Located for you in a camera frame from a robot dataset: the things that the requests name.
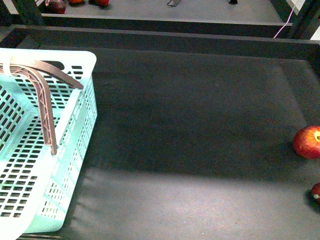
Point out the brown basket handle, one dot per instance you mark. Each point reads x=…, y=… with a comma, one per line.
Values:
x=31, y=69

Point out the light blue plastic basket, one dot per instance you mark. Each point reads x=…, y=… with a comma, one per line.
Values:
x=36, y=187

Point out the red apple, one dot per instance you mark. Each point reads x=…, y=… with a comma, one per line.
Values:
x=306, y=142

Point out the grey metal stand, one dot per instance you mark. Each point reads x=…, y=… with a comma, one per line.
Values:
x=173, y=3

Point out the orange fruit on shelf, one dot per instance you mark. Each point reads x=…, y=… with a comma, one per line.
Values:
x=75, y=2

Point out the dark red fruit on shelf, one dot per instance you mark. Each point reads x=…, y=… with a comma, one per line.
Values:
x=55, y=6

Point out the white zip tie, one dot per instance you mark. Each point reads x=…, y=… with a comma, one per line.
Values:
x=7, y=68

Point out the dark red fruit at edge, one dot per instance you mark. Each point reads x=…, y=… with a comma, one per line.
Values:
x=315, y=191

